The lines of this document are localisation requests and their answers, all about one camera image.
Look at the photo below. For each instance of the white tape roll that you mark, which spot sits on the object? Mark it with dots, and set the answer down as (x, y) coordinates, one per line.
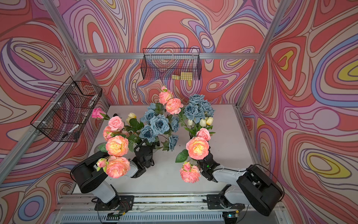
(100, 148)

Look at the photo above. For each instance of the pink rose bunch right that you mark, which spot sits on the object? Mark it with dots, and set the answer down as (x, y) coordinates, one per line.
(197, 148)

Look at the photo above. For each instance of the blue rose bouquet left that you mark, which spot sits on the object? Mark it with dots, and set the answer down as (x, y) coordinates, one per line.
(155, 128)

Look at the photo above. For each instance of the black wire basket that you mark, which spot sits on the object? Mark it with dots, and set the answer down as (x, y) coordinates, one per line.
(162, 63)
(65, 115)

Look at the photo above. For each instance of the black wire basket left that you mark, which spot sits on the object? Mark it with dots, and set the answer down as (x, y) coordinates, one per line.
(65, 115)

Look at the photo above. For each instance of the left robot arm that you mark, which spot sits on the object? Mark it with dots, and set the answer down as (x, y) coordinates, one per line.
(90, 175)

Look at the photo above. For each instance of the blue rose bouquet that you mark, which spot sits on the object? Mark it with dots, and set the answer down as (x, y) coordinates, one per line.
(155, 128)
(198, 114)

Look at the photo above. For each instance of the black wire basket back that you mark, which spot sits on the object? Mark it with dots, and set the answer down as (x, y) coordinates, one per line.
(162, 63)

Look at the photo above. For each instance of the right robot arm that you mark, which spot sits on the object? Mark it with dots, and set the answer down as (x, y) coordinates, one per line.
(250, 186)

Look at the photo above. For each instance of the yellow sponge in basket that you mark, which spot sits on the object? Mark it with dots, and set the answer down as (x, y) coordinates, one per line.
(183, 76)

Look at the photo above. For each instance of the blue rose bouquet right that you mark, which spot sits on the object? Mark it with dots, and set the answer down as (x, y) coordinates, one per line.
(198, 114)

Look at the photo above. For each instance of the pink rose bunch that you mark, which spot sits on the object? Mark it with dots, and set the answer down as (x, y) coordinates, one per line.
(197, 148)
(172, 104)

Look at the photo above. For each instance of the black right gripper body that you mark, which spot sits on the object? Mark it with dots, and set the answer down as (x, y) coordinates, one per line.
(201, 166)

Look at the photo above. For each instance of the pink rose bunch centre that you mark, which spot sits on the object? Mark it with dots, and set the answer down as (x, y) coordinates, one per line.
(172, 104)

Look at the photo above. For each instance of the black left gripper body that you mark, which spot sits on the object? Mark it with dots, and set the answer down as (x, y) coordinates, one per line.
(149, 150)

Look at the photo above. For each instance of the pink rose stem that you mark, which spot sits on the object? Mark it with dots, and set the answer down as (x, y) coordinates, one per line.
(116, 145)
(98, 113)

